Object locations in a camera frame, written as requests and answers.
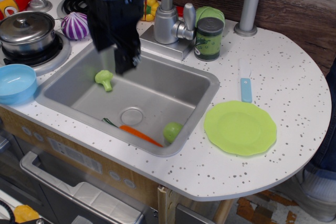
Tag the blue plastic bowl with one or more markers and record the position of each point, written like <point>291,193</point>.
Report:
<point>18,83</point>

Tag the green toy cabbage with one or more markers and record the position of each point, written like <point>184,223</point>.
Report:
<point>207,11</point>

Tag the silver toy faucet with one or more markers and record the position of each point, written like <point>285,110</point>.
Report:
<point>169,35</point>

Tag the steel pot with lid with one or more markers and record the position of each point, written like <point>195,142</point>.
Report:
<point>27,32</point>

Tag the yellow object on floor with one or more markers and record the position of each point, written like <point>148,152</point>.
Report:
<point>24,213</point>

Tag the yellow toy bell pepper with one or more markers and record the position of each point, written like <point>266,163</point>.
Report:
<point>150,7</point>

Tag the green label tin can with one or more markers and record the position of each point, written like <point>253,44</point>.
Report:
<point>208,38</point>

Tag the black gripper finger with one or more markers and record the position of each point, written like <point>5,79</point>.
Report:
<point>102,44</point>
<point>127,57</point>

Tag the green toy apple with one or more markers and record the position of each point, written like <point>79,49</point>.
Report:
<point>171,131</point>

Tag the blue handled toy knife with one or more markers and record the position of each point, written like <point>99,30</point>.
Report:
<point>245,81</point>

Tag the front left stove burner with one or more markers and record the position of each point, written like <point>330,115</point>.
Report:
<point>44,61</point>

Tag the green plastic plate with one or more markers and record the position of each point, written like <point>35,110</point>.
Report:
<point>240,128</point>

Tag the grey metal pole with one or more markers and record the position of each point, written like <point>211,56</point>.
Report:
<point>246,26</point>

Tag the purple striped toy onion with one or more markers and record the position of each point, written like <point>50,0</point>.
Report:
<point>75,26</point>

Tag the grey white shoe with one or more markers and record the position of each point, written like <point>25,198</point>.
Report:
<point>314,194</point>

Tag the toy oven door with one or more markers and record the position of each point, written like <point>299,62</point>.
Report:
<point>78,197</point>

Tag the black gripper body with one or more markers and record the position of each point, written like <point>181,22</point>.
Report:
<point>115,20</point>

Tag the green toy broccoli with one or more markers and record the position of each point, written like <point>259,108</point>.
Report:
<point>104,78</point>

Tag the grey stove knob front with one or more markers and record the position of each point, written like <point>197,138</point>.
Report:
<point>39,5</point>

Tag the grey metal sink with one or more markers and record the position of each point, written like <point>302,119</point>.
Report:
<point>158,91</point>

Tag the red ketchup bottle toy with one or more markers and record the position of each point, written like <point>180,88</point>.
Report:
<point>9,7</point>

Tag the orange toy carrot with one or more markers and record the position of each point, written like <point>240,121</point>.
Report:
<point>134,132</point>

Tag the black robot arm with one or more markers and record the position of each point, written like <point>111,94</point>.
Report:
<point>113,23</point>

